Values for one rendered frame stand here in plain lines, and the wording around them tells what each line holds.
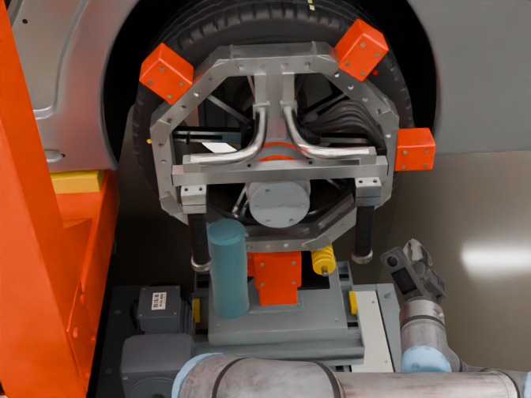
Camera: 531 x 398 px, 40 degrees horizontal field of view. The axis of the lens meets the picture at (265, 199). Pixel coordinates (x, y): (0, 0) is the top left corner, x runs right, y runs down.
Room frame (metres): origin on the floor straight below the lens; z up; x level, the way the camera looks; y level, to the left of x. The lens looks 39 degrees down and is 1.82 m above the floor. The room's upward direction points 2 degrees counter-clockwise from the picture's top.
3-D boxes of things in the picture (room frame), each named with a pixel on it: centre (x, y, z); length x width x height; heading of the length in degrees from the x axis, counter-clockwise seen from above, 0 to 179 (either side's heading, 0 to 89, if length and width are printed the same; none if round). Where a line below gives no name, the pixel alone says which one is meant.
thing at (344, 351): (1.51, -0.02, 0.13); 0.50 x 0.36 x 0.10; 91
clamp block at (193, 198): (1.14, 0.14, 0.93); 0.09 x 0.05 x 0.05; 1
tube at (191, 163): (1.22, 0.07, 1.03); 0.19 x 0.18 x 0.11; 1
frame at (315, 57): (1.34, -0.02, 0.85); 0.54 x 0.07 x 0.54; 91
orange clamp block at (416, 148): (1.36, -0.34, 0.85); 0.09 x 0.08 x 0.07; 91
